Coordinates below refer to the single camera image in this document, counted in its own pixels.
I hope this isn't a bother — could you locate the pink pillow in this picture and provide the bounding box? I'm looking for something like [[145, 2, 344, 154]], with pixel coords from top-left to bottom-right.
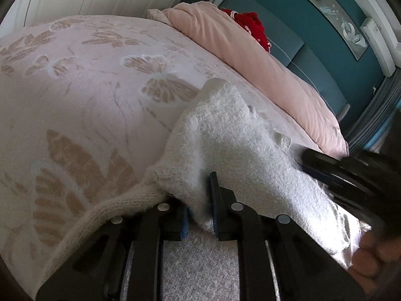
[[147, 2, 350, 158]]

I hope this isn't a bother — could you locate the red cloth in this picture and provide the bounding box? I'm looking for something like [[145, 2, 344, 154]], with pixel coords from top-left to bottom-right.
[[219, 7, 274, 53]]

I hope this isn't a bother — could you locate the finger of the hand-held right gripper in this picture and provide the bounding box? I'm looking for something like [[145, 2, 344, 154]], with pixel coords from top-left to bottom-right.
[[299, 148, 347, 182]]

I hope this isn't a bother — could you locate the floral wall picture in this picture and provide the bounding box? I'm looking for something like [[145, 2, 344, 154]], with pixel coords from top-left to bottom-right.
[[283, 0, 369, 62]]

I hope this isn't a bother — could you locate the pink butterfly pattern blanket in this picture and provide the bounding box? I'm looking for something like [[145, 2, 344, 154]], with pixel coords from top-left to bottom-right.
[[0, 14, 361, 289]]

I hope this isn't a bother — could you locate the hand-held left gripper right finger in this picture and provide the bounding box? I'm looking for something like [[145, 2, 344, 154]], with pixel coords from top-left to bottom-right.
[[209, 172, 368, 301]]

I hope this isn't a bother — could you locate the teal padded headboard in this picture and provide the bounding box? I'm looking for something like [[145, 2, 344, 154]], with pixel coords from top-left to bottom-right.
[[183, 0, 353, 123]]

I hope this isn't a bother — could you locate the white knit sweater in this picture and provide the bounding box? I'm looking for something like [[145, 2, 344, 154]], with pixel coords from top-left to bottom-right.
[[41, 78, 375, 290]]

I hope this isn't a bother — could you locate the white door frame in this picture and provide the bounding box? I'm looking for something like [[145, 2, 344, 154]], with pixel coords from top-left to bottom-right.
[[340, 0, 401, 78]]

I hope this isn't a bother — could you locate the grey striped curtain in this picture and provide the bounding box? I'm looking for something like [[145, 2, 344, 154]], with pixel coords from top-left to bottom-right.
[[346, 68, 401, 156]]

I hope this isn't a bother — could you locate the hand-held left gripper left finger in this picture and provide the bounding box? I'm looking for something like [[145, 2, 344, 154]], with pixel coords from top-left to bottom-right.
[[35, 203, 190, 301]]

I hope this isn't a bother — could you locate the person's right hand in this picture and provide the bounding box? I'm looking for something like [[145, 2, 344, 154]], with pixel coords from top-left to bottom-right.
[[347, 224, 401, 290]]

